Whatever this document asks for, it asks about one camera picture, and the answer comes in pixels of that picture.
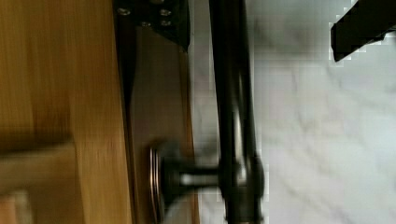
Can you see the black metal drawer handle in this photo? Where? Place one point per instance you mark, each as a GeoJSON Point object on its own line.
{"type": "Point", "coordinates": [239, 175]}

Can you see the wooden drawer cabinet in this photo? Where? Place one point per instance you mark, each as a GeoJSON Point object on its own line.
{"type": "Point", "coordinates": [84, 96]}

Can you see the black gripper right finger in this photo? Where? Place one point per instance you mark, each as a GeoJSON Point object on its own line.
{"type": "Point", "coordinates": [366, 22]}

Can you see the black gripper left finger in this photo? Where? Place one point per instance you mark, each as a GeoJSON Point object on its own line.
{"type": "Point", "coordinates": [168, 18]}

